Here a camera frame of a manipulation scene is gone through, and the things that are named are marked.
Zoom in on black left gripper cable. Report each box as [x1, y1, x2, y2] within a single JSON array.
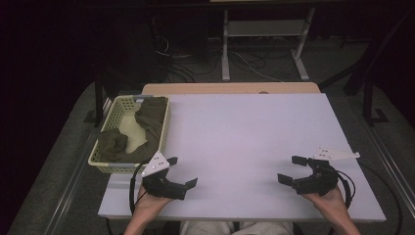
[[128, 161, 150, 215]]

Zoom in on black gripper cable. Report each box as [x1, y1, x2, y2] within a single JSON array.
[[336, 161, 404, 235], [128, 161, 150, 215]]

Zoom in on black metal stand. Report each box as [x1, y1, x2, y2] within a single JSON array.
[[83, 72, 111, 128], [362, 76, 390, 127]]

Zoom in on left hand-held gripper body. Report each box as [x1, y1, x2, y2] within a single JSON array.
[[141, 150, 188, 201]]

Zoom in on person's right hand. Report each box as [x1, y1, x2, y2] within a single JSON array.
[[301, 186, 347, 219]]

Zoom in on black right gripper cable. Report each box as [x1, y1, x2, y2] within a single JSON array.
[[336, 161, 404, 235]]

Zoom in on black slanted metal beam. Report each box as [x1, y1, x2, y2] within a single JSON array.
[[317, 8, 415, 96]]

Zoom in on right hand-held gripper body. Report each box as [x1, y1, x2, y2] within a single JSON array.
[[294, 146, 361, 197]]

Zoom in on person's light grey trousers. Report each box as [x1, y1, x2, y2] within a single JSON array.
[[180, 220, 295, 235]]

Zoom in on person's left hand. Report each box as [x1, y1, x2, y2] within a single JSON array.
[[134, 185, 174, 217]]

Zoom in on white metal table frame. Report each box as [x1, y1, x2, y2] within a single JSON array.
[[220, 7, 316, 82]]

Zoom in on olive green cloth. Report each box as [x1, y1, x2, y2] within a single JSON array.
[[97, 96, 169, 164]]

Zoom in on pale yellow plastic basket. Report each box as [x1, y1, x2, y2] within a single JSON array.
[[87, 94, 171, 175]]

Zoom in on bundle of floor cables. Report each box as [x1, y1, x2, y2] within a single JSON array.
[[151, 18, 283, 83]]

